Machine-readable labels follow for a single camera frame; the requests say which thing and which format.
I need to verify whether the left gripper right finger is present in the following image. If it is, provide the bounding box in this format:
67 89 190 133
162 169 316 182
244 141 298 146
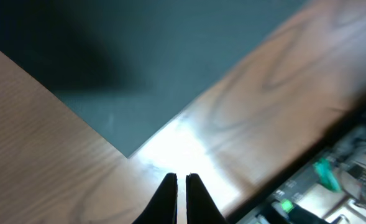
186 173 227 224

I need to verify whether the dark green box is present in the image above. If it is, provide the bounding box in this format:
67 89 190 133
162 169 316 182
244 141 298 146
0 0 303 156

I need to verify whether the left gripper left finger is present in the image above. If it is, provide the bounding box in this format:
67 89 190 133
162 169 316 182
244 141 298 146
132 173 178 224

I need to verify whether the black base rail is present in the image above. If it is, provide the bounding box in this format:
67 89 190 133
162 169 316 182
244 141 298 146
228 106 366 223

